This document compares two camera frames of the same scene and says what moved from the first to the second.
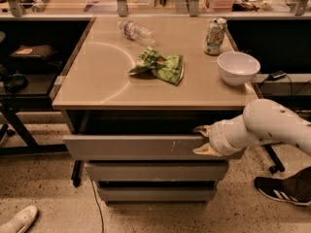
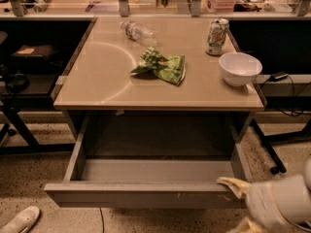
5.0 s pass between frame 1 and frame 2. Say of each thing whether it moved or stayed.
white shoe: stayed
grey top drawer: moved
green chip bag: stayed
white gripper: moved
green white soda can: stayed
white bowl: stayed
